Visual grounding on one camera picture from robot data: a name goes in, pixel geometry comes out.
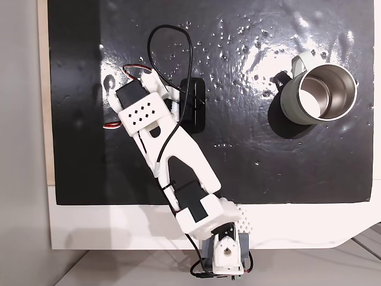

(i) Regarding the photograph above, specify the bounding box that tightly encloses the red servo cable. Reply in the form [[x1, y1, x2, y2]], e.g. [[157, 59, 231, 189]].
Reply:
[[102, 63, 156, 130]]

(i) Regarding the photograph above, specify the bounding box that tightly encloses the black table mat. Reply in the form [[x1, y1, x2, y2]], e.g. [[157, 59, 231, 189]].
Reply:
[[47, 0, 374, 206]]

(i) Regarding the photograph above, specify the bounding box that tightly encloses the pale green steel mug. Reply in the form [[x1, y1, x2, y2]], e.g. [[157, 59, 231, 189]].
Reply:
[[268, 49, 358, 126]]

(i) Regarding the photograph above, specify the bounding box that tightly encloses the pale wooden board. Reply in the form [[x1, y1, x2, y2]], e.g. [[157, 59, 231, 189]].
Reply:
[[36, 0, 50, 188]]

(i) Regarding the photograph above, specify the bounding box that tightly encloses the black camera cable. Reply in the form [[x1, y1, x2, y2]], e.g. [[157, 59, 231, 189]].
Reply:
[[147, 24, 210, 279]]

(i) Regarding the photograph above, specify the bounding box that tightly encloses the black camera box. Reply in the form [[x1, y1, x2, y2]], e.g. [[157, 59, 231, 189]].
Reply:
[[179, 77, 207, 134]]

